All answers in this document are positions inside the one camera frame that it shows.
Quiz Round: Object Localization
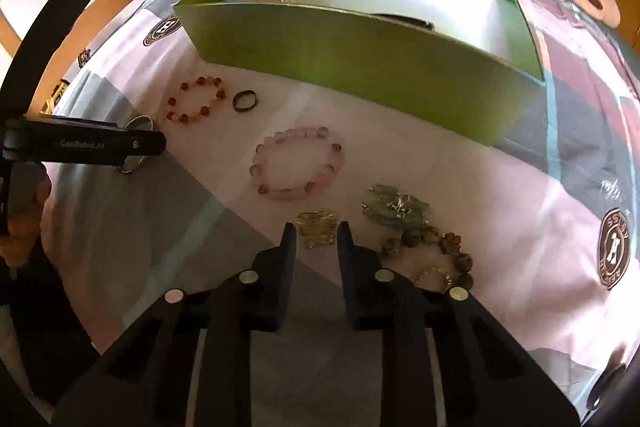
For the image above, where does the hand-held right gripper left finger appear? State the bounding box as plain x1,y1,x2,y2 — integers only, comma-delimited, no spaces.
51,223,298,427

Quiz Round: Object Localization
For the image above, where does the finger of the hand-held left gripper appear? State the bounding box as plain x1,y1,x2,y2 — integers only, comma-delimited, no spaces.
7,118,167,166

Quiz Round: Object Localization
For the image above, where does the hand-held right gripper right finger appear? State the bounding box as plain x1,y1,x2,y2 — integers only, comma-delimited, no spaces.
336,222,581,427

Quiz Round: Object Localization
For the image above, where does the silver bangle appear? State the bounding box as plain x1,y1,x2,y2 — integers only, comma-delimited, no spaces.
116,116,155,175

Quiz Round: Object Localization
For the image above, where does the brown bead bracelet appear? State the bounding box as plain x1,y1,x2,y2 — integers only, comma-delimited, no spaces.
381,227,475,293

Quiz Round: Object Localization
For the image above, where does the orange bead bracelet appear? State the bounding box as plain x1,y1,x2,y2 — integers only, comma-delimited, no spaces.
166,76,227,125

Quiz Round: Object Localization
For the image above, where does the green cardboard box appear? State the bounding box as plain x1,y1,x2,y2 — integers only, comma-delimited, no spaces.
172,0,547,148

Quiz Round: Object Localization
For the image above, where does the person's left hand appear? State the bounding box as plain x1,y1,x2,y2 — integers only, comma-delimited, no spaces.
0,163,52,269

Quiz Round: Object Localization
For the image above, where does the gold brooch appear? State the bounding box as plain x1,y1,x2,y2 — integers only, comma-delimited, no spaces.
295,208,340,250

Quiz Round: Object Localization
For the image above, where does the plaid bed sheet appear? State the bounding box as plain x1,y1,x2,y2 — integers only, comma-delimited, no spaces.
50,0,640,413

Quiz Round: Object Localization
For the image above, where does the black wrist watch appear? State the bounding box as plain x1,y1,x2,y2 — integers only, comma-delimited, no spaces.
372,13,436,31

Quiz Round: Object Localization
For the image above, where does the pink bead bracelet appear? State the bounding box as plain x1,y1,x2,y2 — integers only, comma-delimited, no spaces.
250,126,346,201

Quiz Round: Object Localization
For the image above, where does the small pearl bracelet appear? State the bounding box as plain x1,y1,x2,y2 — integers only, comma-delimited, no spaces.
415,266,453,292

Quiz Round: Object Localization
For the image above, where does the dark ring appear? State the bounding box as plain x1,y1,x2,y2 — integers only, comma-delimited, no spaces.
231,90,259,112

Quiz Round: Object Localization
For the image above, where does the black round disc with cable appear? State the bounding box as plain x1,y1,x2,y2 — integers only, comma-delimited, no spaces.
585,362,628,410

